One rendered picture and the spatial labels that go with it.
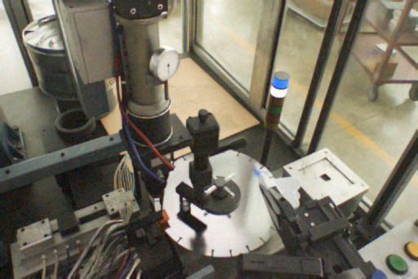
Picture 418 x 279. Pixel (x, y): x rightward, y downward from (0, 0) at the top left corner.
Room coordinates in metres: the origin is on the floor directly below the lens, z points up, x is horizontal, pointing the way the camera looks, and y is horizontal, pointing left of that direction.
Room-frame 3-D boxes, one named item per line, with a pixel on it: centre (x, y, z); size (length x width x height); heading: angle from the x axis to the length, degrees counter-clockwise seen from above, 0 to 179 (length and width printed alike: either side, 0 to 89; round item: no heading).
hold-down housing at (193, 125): (0.47, 0.02, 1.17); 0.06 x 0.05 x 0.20; 113
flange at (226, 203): (0.53, -0.03, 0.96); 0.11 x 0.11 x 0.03
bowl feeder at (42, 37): (1.09, 0.53, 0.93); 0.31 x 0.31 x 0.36
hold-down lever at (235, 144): (0.47, -0.02, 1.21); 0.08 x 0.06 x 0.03; 122
